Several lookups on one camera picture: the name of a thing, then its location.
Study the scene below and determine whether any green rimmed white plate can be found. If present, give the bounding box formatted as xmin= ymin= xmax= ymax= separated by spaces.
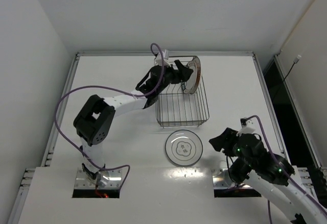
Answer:
xmin=181 ymin=56 xmax=201 ymax=94

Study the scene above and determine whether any wire dish rack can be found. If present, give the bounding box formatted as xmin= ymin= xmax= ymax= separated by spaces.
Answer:
xmin=155 ymin=56 xmax=209 ymax=128

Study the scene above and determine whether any black rimmed white plate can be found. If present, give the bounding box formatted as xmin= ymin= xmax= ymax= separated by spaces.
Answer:
xmin=164 ymin=130 xmax=203 ymax=167

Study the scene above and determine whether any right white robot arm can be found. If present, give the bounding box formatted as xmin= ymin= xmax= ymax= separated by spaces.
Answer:
xmin=209 ymin=128 xmax=326 ymax=223

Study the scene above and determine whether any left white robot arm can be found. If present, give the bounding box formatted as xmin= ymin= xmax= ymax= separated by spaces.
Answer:
xmin=73 ymin=60 xmax=201 ymax=181

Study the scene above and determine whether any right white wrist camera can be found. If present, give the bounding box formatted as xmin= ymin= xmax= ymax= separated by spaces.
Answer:
xmin=238 ymin=118 xmax=255 ymax=135

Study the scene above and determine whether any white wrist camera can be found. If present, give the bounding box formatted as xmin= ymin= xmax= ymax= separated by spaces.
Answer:
xmin=154 ymin=49 xmax=170 ymax=66
xmin=238 ymin=118 xmax=255 ymax=135

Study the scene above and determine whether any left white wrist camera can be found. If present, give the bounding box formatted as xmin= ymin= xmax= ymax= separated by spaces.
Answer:
xmin=154 ymin=49 xmax=170 ymax=66

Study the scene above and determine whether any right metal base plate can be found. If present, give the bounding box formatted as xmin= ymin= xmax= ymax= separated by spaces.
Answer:
xmin=211 ymin=168 xmax=260 ymax=190

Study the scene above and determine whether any metal base plate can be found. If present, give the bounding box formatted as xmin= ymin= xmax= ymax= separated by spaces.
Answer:
xmin=211 ymin=168 xmax=260 ymax=190
xmin=74 ymin=168 xmax=122 ymax=190

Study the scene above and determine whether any black wall cable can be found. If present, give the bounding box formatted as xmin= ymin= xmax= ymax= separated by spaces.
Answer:
xmin=263 ymin=54 xmax=302 ymax=119

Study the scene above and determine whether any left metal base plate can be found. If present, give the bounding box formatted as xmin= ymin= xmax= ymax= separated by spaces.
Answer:
xmin=74 ymin=168 xmax=122 ymax=190

